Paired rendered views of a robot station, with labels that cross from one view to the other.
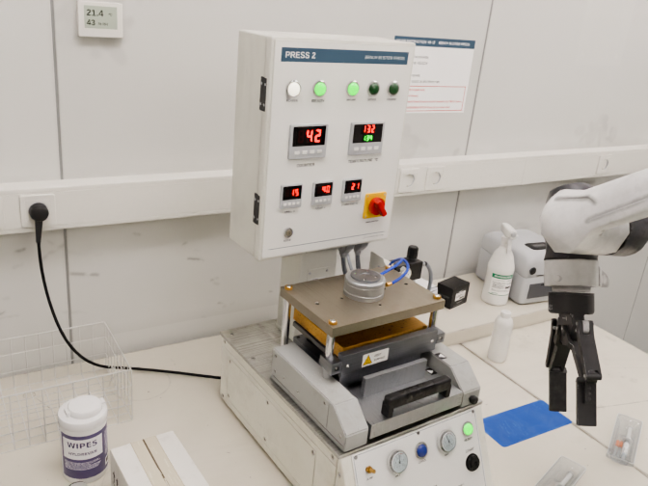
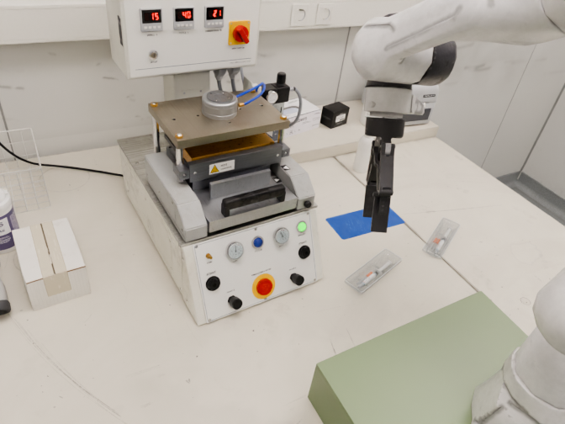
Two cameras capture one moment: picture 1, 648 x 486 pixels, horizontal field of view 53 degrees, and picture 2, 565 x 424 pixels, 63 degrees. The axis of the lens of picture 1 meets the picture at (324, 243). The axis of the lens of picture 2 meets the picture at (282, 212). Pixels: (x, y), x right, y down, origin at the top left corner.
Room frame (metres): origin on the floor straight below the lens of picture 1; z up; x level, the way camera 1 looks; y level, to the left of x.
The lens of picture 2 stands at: (0.18, -0.26, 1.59)
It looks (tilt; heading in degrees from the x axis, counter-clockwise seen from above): 38 degrees down; 0
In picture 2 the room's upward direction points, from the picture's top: 8 degrees clockwise
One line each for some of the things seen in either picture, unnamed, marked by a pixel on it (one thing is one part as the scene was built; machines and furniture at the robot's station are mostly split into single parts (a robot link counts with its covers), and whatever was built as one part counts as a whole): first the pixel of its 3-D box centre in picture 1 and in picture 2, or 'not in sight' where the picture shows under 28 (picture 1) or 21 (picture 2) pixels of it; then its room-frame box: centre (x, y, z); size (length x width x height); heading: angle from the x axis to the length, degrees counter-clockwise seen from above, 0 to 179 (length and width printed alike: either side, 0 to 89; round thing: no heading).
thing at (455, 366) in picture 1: (430, 360); (281, 170); (1.15, -0.24, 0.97); 0.26 x 0.05 x 0.07; 36
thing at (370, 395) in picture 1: (369, 366); (226, 173); (1.10, -0.11, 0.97); 0.30 x 0.22 x 0.08; 36
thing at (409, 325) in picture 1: (364, 312); (222, 128); (1.14, -0.09, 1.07); 0.22 x 0.17 x 0.10; 126
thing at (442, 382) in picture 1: (418, 395); (254, 199); (0.98, -0.19, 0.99); 0.15 x 0.02 x 0.04; 126
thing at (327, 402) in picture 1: (316, 392); (173, 193); (1.00, -0.01, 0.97); 0.25 x 0.05 x 0.07; 36
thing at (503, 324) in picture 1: (500, 335); (364, 151); (1.56, -0.51, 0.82); 0.05 x 0.05 x 0.14
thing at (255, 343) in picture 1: (343, 364); (211, 171); (1.16, -0.07, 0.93); 0.46 x 0.35 x 0.01; 36
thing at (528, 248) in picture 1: (524, 264); (399, 94); (1.96, -0.66, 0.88); 0.25 x 0.20 x 0.17; 27
